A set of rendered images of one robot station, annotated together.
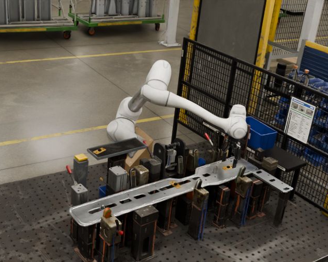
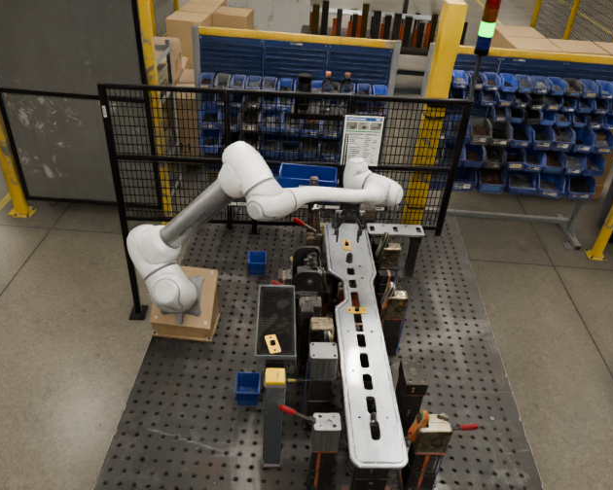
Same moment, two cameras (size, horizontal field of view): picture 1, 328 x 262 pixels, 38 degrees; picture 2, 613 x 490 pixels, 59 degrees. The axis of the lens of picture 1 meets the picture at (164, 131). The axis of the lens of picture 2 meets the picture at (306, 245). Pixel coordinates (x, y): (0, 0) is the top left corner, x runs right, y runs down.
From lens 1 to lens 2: 2.27 m
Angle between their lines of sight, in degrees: 47
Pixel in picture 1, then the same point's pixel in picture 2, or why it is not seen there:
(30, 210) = not seen: outside the picture
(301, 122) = (366, 142)
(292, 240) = (438, 279)
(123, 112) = (161, 258)
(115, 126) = (175, 287)
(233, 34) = (81, 48)
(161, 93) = (286, 197)
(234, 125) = (391, 190)
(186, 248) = not seen: hidden behind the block
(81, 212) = (373, 450)
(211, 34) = (27, 59)
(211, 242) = (407, 343)
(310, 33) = not seen: hidden behind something
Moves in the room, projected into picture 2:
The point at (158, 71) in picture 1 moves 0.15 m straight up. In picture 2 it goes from (256, 164) to (256, 126)
